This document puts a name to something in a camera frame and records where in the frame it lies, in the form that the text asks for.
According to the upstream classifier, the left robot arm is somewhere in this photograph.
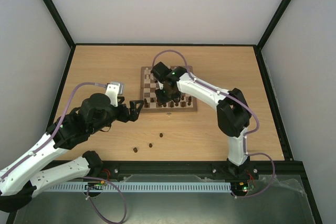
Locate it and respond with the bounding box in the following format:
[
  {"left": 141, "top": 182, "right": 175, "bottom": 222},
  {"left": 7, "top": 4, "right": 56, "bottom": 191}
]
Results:
[{"left": 1, "top": 93, "right": 144, "bottom": 212}]

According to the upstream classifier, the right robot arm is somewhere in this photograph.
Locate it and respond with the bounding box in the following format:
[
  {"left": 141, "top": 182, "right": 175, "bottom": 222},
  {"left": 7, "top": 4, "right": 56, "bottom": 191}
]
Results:
[{"left": 151, "top": 62, "right": 255, "bottom": 178}]

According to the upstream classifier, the wooden chess board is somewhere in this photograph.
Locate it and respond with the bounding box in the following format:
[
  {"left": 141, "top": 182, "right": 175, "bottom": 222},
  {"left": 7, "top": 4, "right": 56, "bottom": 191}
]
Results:
[{"left": 140, "top": 66, "right": 197, "bottom": 113}]

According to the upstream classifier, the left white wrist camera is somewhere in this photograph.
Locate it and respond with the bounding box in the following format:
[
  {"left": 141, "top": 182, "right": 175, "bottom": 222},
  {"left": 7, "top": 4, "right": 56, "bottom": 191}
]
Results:
[{"left": 105, "top": 81, "right": 124, "bottom": 107}]

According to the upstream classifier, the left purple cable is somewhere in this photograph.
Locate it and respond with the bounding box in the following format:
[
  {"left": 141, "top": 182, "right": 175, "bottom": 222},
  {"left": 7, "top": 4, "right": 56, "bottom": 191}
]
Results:
[{"left": 0, "top": 82, "right": 127, "bottom": 222}]

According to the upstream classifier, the purple cable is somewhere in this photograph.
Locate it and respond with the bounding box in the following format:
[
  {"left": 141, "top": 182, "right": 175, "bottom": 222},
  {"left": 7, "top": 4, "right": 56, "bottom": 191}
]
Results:
[
  {"left": 0, "top": 82, "right": 127, "bottom": 222},
  {"left": 152, "top": 49, "right": 276, "bottom": 199}
]

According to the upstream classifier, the light blue cable duct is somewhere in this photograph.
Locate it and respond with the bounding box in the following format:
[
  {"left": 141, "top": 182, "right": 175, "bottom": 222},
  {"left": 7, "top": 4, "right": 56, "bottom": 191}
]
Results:
[{"left": 47, "top": 182, "right": 232, "bottom": 193}]

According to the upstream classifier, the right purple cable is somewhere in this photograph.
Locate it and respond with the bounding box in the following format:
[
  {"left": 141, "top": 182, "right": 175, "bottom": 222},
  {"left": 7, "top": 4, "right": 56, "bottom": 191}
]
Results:
[{"left": 152, "top": 49, "right": 276, "bottom": 199}]

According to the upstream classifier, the black aluminium frame rail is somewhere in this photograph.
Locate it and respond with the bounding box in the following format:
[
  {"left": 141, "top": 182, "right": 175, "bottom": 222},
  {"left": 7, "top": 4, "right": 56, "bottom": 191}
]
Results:
[{"left": 42, "top": 161, "right": 307, "bottom": 181}]

